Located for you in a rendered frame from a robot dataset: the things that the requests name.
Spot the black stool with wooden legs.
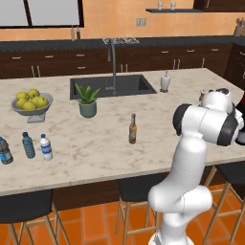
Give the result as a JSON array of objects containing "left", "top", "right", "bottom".
[
  {"left": 202, "top": 160, "right": 245, "bottom": 245},
  {"left": 115, "top": 172, "right": 167, "bottom": 245},
  {"left": 0, "top": 189, "right": 70, "bottom": 245}
]

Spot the white plastic bottle blue label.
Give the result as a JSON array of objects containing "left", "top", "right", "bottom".
[{"left": 39, "top": 133, "right": 55, "bottom": 162}]

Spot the window with dark frame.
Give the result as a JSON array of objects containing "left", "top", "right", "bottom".
[{"left": 0, "top": 0, "right": 85, "bottom": 30}]

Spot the brown glass beer bottle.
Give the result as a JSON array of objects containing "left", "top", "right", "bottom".
[{"left": 128, "top": 113, "right": 138, "bottom": 145}]

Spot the dark brown side cupboard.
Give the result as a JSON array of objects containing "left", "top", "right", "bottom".
[{"left": 224, "top": 42, "right": 245, "bottom": 92}]

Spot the dark brown wall cupboard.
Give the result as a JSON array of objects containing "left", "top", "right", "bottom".
[{"left": 192, "top": 0, "right": 245, "bottom": 13}]

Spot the grey dish rack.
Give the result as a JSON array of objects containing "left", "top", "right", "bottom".
[{"left": 101, "top": 36, "right": 141, "bottom": 46}]

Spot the dark grey plastic bottle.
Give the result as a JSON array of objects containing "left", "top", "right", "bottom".
[{"left": 0, "top": 136, "right": 14, "bottom": 166}]

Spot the dark wall shelf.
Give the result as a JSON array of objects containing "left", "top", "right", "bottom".
[{"left": 145, "top": 8, "right": 205, "bottom": 14}]

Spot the dark brown cupboard run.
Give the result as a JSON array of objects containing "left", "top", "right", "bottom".
[{"left": 0, "top": 42, "right": 234, "bottom": 80}]

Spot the yellow-green apple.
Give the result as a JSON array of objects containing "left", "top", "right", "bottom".
[
  {"left": 27, "top": 88, "right": 41, "bottom": 100},
  {"left": 35, "top": 96, "right": 50, "bottom": 109},
  {"left": 15, "top": 91, "right": 29, "bottom": 100},
  {"left": 15, "top": 98, "right": 29, "bottom": 109},
  {"left": 22, "top": 100, "right": 37, "bottom": 111}
]

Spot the dark red glass bottle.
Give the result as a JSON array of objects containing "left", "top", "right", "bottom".
[{"left": 238, "top": 92, "right": 245, "bottom": 117}]

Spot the grey wall socket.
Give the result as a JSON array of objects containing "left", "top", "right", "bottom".
[{"left": 136, "top": 17, "right": 147, "bottom": 28}]

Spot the grey tap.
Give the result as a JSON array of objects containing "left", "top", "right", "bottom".
[{"left": 106, "top": 37, "right": 119, "bottom": 97}]

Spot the white soap dispenser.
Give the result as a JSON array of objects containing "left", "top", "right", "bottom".
[{"left": 160, "top": 70, "right": 172, "bottom": 94}]

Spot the wooden knife block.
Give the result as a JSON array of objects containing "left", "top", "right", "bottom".
[{"left": 233, "top": 17, "right": 245, "bottom": 37}]

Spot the green plant in grey pot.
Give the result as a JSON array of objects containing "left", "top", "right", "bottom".
[{"left": 74, "top": 82, "right": 101, "bottom": 120}]

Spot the black sink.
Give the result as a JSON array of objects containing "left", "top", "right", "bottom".
[{"left": 69, "top": 74, "right": 158, "bottom": 101}]

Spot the grey fruit bowl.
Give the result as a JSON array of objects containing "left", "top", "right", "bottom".
[{"left": 11, "top": 92, "right": 55, "bottom": 124}]

